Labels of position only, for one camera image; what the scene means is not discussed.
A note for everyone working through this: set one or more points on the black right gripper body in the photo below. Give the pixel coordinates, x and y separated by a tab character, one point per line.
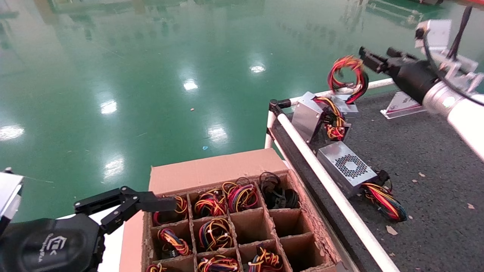
414	79

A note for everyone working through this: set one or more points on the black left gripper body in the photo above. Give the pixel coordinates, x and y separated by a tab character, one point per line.
49	245

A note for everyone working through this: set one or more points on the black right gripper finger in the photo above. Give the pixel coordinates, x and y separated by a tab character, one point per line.
376	62
399	53

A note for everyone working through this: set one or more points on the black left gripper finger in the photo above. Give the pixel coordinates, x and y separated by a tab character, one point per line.
155	204

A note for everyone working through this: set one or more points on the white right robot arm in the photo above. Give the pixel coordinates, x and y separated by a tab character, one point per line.
465	121

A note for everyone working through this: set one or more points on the cardboard box with dividers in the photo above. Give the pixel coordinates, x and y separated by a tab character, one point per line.
211	170

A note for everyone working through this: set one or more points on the clear acrylic sign stand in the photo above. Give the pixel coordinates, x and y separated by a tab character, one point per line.
401	104

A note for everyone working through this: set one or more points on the black pipe joint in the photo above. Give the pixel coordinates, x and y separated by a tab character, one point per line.
275	105

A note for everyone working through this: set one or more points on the dark grey table mat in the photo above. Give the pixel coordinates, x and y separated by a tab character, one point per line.
435	207

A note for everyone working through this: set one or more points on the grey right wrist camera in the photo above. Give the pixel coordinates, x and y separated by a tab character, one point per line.
438	34

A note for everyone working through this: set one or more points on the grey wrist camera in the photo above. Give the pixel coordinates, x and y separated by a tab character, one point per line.
438	34
7	192

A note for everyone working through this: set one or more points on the metal camera bracket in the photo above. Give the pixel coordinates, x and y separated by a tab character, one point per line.
459	70

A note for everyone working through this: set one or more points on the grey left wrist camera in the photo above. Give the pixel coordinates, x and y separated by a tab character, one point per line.
7	192

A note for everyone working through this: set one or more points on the thin white frame pipe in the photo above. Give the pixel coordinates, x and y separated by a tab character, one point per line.
295	101

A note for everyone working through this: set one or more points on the long white frame pipe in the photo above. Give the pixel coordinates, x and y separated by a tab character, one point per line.
302	145

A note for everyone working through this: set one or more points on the short white frame post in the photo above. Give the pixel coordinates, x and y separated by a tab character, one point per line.
269	130

